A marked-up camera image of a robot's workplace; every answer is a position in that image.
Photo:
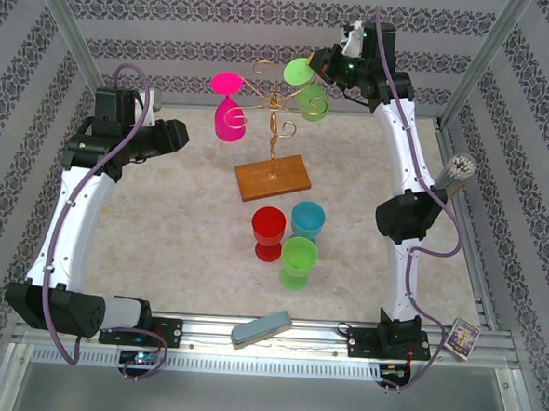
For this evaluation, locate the green wine glass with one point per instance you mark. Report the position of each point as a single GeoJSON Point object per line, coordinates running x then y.
{"type": "Point", "coordinates": [296, 72]}
{"type": "Point", "coordinates": [299, 258]}

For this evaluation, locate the red wine glass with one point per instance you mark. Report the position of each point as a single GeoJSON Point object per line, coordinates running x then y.
{"type": "Point", "coordinates": [268, 224]}

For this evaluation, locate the blue wine glass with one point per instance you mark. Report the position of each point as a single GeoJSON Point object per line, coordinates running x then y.
{"type": "Point", "coordinates": [308, 217]}

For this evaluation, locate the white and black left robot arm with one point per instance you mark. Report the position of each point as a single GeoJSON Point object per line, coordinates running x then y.
{"type": "Point", "coordinates": [75, 221]}

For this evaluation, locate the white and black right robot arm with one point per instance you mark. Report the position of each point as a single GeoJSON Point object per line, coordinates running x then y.
{"type": "Point", "coordinates": [406, 148]}

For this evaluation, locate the pink wine glass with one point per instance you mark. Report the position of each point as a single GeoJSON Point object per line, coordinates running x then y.
{"type": "Point", "coordinates": [228, 126]}

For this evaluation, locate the tub of pencils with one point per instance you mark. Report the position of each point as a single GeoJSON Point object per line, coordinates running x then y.
{"type": "Point", "coordinates": [461, 165]}

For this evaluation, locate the grey-blue glasses case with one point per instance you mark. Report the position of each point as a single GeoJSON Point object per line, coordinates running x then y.
{"type": "Point", "coordinates": [259, 331]}

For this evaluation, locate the small circuit board with LEDs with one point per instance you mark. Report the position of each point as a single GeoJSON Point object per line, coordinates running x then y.
{"type": "Point", "coordinates": [141, 358]}

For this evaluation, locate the small printed card box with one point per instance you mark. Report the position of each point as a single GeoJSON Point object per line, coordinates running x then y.
{"type": "Point", "coordinates": [463, 338]}

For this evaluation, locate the aluminium frame post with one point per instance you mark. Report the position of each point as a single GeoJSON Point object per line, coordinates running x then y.
{"type": "Point", "coordinates": [489, 55]}
{"type": "Point", "coordinates": [70, 34]}

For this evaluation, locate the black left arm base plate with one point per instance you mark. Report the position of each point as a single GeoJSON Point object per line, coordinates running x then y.
{"type": "Point", "coordinates": [171, 329]}

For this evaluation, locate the aluminium mounting rail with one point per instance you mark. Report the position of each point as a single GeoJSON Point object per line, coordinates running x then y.
{"type": "Point", "coordinates": [313, 338]}

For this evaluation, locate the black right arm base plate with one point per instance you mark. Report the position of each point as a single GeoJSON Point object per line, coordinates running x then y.
{"type": "Point", "coordinates": [361, 343]}

